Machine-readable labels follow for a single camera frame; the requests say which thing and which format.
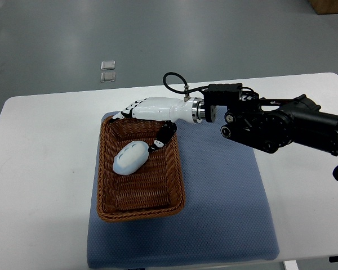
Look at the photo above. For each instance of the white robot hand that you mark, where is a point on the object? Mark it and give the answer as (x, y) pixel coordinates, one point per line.
(164, 109)

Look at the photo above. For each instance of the blue plush toy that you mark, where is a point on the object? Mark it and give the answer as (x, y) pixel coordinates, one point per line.
(131, 158)

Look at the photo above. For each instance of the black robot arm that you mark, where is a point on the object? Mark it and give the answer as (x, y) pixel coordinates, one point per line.
(263, 124)

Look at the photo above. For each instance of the brown wicker basket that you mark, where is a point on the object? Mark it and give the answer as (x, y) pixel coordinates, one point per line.
(155, 190)

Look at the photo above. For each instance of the upper clear floor plate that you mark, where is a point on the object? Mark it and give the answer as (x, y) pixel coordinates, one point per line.
(107, 65)

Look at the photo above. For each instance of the blue padded mat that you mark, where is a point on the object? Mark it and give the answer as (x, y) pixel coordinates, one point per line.
(226, 217)

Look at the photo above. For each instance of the brown cardboard box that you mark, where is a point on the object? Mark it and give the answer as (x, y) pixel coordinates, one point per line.
(325, 7)

